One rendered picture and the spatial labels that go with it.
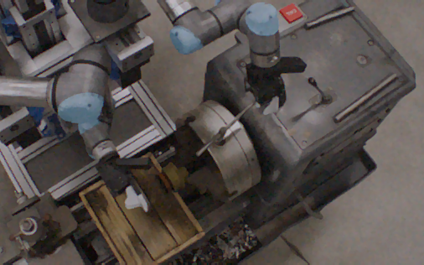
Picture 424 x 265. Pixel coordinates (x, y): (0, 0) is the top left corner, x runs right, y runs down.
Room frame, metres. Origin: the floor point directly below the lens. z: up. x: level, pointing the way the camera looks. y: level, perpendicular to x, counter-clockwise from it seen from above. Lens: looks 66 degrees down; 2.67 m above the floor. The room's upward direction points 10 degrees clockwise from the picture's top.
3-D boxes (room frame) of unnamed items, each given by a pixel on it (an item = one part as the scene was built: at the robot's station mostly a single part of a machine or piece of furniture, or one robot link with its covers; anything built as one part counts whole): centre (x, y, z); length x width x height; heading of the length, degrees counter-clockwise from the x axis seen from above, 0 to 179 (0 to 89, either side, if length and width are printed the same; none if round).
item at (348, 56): (0.92, -0.29, 1.06); 0.59 x 0.48 x 0.39; 133
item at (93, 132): (0.62, 0.39, 1.09); 0.11 x 0.08 x 0.09; 43
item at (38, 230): (0.27, 0.50, 1.13); 0.08 x 0.08 x 0.03
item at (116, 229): (0.43, 0.20, 0.89); 0.36 x 0.30 x 0.04; 43
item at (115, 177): (0.50, 0.29, 1.08); 0.12 x 0.09 x 0.08; 43
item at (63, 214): (0.29, 0.48, 0.99); 0.20 x 0.10 x 0.05; 133
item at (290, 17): (1.10, -0.19, 1.26); 0.06 x 0.06 x 0.02; 43
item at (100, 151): (0.56, 0.33, 1.09); 0.08 x 0.05 x 0.08; 133
